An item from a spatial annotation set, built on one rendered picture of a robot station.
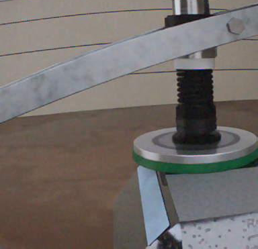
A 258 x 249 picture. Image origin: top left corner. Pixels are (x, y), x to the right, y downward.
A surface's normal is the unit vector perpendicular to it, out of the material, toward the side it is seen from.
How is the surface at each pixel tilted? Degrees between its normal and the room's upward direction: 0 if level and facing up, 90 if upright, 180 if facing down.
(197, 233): 45
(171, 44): 90
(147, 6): 90
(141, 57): 90
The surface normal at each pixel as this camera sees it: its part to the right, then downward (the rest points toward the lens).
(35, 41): 0.18, 0.20
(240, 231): 0.06, -0.55
